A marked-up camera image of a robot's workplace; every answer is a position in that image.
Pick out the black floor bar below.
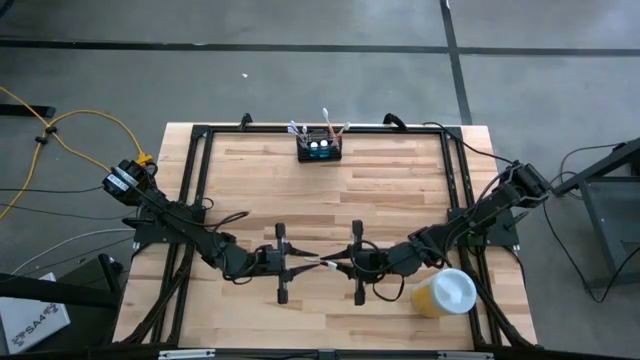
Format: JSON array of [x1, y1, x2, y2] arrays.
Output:
[[0, 103, 57, 119]]

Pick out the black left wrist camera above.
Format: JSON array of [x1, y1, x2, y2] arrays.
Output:
[[259, 247, 279, 275]]

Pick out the black metal cart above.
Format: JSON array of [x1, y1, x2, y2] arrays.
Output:
[[549, 137, 640, 290]]

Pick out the orange toothbrush yellow bristles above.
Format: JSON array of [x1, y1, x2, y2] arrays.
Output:
[[303, 256, 339, 273]]

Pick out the black wire rack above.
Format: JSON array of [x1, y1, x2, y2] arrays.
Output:
[[295, 127, 344, 165]]

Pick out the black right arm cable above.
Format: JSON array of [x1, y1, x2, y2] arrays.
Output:
[[348, 121, 519, 304]]

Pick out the yellow container white lid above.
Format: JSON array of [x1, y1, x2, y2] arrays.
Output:
[[411, 267, 479, 319]]

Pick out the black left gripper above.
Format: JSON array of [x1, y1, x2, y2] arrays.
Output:
[[259, 222, 322, 305]]

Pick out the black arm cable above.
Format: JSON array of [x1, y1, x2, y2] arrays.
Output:
[[199, 197, 251, 286], [348, 121, 519, 304]]

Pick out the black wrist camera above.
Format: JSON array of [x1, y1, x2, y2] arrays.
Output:
[[259, 247, 279, 275], [364, 248, 387, 275]]

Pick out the black aluminium table frame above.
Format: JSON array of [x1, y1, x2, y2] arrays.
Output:
[[112, 123, 539, 351]]

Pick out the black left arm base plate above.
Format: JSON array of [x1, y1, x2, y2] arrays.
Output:
[[133, 205, 207, 246]]

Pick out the white printed box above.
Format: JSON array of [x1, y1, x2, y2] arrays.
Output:
[[0, 271, 72, 355]]

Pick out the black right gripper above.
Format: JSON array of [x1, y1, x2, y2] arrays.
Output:
[[319, 218, 387, 307]]

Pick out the yellow extension cable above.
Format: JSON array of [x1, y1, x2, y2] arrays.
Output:
[[0, 85, 56, 221], [47, 108, 154, 169]]

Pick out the black equipment stand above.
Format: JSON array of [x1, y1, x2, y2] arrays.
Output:
[[0, 252, 127, 311]]

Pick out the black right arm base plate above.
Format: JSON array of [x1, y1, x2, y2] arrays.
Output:
[[446, 206, 521, 247]]

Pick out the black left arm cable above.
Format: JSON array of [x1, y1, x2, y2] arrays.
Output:
[[199, 197, 251, 286]]

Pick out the silver aluminium bracket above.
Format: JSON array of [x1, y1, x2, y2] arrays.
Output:
[[158, 348, 217, 360], [436, 350, 495, 360]]

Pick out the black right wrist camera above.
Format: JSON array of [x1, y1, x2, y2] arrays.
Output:
[[364, 248, 387, 275]]

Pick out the white floor cable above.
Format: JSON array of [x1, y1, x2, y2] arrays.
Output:
[[9, 228, 136, 276]]

